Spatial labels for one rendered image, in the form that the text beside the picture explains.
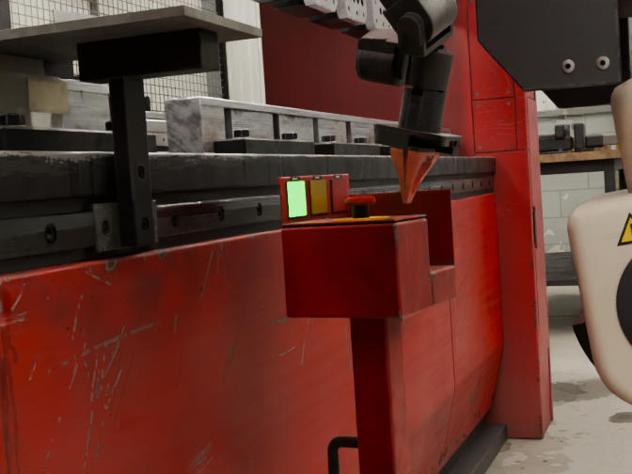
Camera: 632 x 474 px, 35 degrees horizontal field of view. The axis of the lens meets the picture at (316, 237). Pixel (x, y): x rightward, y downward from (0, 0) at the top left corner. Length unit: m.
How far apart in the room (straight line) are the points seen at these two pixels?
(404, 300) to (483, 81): 1.97
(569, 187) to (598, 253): 7.54
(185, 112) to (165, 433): 0.56
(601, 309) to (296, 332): 0.80
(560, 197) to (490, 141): 5.21
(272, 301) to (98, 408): 0.45
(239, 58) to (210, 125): 7.52
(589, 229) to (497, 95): 2.38
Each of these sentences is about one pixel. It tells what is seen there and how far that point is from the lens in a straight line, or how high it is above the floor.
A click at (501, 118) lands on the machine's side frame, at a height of 0.99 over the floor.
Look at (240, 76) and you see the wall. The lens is 9.04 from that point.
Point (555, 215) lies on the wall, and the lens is 8.33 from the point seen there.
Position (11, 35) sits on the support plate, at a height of 0.99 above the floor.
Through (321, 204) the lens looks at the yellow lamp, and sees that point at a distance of 1.36.
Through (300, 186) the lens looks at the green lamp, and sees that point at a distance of 1.31.
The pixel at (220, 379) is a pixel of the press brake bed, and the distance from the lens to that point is 1.27.
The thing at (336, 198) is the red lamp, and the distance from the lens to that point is 1.40.
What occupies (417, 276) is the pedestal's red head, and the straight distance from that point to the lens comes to 1.26.
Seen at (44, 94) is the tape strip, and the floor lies 0.95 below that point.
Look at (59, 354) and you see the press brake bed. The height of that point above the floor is 0.68.
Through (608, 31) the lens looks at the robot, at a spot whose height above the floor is 0.92.
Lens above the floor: 0.83
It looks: 3 degrees down
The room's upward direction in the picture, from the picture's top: 4 degrees counter-clockwise
